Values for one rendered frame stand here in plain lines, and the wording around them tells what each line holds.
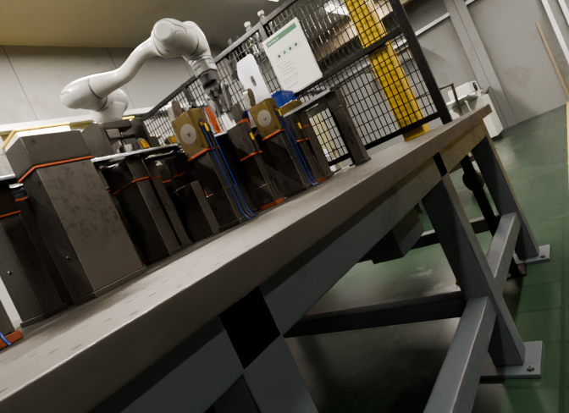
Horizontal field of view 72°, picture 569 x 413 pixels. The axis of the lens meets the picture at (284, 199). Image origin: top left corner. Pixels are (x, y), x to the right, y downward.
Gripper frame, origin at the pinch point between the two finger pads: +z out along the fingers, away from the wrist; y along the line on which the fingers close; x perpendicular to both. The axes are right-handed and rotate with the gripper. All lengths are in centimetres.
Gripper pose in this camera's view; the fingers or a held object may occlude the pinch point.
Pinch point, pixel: (229, 122)
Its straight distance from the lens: 160.5
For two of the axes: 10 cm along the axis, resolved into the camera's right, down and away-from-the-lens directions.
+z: 4.1, 9.1, 0.3
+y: 7.6, -3.3, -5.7
